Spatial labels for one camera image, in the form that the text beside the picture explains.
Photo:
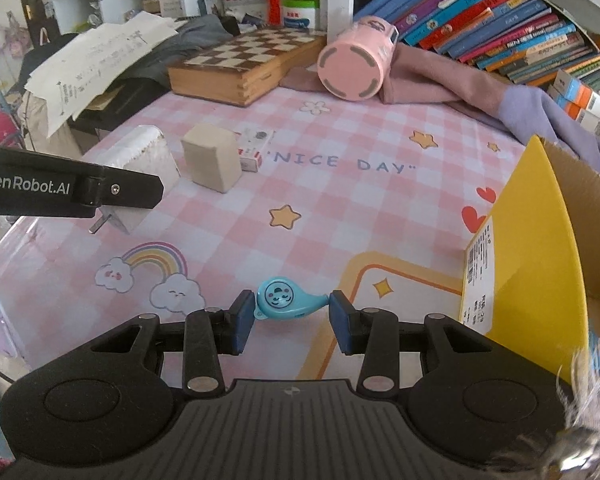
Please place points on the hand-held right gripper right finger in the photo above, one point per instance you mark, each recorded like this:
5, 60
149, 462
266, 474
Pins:
341, 325

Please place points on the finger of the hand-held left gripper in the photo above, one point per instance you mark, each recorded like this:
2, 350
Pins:
130, 189

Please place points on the teal whale toy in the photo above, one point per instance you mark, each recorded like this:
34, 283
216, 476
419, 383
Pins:
280, 300

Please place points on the silver metal bell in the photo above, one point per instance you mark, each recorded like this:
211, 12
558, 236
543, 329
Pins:
572, 452

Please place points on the row of colourful books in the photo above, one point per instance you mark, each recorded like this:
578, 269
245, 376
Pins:
490, 15

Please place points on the white charger plug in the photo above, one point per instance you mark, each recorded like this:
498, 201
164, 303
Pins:
145, 155

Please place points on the yellow cardboard box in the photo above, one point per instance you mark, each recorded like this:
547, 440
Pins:
525, 270

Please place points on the pink checked tablecloth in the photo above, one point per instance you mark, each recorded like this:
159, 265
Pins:
355, 210

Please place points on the mauve and lilac cloth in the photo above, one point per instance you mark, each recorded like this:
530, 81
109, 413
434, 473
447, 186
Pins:
455, 90

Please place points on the orange white small box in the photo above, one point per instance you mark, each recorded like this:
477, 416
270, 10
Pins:
587, 97
575, 112

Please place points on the wooden chessboard box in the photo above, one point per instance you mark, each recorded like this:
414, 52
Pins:
240, 67

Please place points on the dark grey cloth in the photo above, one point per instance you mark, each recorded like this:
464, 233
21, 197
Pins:
180, 42

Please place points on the small red white box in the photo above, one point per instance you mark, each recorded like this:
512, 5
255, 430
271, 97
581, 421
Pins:
256, 147

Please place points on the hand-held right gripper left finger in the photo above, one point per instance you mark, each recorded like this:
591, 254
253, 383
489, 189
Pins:
242, 322

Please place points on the white shelf unit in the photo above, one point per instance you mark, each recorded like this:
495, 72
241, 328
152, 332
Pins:
345, 0

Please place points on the small white cube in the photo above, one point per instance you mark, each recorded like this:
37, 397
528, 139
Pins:
210, 160

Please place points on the white printed paper sheets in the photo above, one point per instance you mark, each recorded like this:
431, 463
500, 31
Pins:
90, 65

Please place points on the white tub green lid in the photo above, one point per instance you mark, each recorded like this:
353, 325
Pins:
300, 15

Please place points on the pink cup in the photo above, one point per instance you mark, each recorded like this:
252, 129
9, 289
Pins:
350, 70

